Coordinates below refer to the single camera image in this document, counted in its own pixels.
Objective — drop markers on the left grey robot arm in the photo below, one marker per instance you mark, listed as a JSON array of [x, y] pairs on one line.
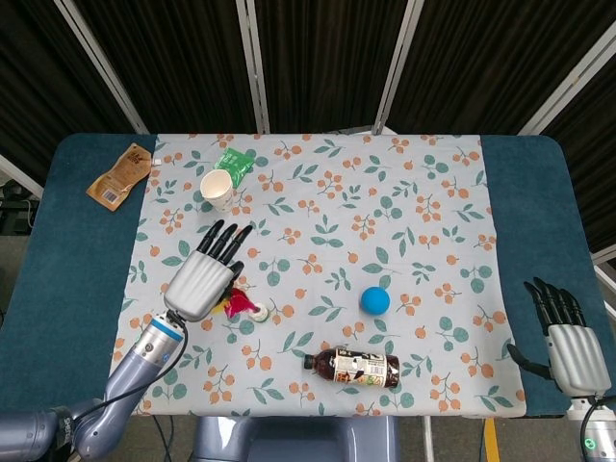
[[106, 390]]

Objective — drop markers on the dark tea bottle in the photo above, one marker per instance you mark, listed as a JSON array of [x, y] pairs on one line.
[[353, 367]]

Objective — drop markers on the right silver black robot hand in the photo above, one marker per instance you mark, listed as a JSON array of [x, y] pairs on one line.
[[572, 358]]

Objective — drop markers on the green snack packet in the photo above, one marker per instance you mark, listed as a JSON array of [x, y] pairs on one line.
[[237, 162]]

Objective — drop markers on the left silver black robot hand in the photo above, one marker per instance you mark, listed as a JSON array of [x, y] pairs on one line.
[[202, 284]]

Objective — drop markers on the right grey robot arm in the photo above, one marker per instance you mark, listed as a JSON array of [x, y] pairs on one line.
[[594, 430]]

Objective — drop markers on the blue ball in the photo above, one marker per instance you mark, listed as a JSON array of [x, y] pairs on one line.
[[377, 300]]

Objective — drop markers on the black folding screen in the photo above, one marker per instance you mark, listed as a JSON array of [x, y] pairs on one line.
[[308, 62]]

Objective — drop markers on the floral patterned tablecloth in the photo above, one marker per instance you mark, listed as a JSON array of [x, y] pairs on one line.
[[337, 240]]

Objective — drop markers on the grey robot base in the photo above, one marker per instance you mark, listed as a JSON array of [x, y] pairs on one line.
[[293, 439]]

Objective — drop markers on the brown snack pouch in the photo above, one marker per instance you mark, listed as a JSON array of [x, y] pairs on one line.
[[118, 177]]

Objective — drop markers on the white paper cup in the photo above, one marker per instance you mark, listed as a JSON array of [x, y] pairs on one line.
[[217, 189]]

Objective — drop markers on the colourful feather shuttlecock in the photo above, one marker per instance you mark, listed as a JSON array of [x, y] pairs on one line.
[[243, 307]]

